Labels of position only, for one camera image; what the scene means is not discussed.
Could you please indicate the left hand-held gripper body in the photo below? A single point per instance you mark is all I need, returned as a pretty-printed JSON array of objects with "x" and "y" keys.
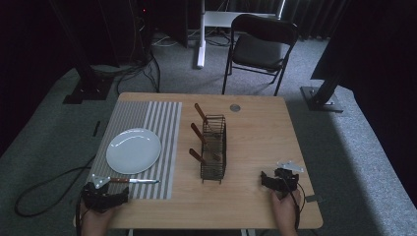
[{"x": 102, "y": 200}]

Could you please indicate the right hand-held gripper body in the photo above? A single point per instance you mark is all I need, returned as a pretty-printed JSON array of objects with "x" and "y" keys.
[{"x": 284, "y": 180}]

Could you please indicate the person's left hand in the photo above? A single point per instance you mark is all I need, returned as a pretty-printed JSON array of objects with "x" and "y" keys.
[{"x": 96, "y": 223}]

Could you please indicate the person's right hand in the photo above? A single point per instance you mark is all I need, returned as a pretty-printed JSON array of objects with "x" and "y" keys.
[{"x": 284, "y": 211}]

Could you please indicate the grey tag on table edge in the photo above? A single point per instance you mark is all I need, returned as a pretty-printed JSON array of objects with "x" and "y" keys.
[{"x": 314, "y": 198}]

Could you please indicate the white round plate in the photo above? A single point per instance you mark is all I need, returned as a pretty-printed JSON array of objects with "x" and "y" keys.
[{"x": 133, "y": 150}]

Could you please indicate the small black floor object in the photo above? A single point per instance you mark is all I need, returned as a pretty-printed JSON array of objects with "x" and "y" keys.
[{"x": 96, "y": 128}]

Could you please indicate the grey striped placemat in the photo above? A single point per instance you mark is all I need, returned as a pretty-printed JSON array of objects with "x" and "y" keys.
[{"x": 165, "y": 131}]

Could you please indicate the round silver table grommet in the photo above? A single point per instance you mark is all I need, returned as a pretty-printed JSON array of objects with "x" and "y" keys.
[{"x": 235, "y": 107}]

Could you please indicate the black metal stand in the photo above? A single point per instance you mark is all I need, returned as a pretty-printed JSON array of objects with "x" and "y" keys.
[
  {"x": 87, "y": 85},
  {"x": 323, "y": 98}
]

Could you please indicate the black folding chair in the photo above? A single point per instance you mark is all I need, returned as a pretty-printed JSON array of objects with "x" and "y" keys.
[{"x": 259, "y": 49}]

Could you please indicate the white desk frame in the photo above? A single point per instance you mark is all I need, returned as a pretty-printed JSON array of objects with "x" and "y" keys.
[{"x": 201, "y": 39}]

